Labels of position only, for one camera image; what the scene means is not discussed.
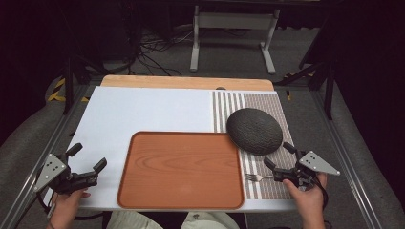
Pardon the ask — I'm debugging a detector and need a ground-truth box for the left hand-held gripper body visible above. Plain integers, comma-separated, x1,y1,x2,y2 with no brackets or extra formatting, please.
33,153,99,196

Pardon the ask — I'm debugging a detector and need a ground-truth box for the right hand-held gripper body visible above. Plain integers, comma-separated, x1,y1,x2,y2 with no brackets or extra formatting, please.
272,150,341,191

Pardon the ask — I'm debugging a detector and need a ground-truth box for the silver fork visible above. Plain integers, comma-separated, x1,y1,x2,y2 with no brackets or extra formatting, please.
244,173,275,183

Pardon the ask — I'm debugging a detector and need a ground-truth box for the dark grey textured plate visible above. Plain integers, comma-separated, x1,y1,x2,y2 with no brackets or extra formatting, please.
225,107,284,156

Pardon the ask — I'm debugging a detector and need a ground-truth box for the brown wooden tray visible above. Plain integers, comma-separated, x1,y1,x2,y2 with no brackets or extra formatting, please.
117,131,245,210

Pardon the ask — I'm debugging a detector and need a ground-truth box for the person's right hand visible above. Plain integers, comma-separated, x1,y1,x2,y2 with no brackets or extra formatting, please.
282,172,329,229

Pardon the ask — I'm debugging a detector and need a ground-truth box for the person's left hand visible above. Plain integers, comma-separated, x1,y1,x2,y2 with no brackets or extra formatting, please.
46,187,92,229

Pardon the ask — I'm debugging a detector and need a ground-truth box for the striped woven placemat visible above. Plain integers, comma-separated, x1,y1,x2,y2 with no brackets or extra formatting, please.
211,90,297,200

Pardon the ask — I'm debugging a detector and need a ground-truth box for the white table mat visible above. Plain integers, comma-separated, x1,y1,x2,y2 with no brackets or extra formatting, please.
43,86,298,214

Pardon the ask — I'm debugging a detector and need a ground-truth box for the black tripod stand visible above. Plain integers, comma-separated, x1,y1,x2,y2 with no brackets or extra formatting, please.
61,6,109,116
274,12,338,121

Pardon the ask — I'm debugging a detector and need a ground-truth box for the grey metal stand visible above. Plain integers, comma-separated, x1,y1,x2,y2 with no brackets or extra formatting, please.
189,5,281,75

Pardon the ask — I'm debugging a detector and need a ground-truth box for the bundle of black floor cables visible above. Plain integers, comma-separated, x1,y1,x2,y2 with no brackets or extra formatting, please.
127,27,256,77

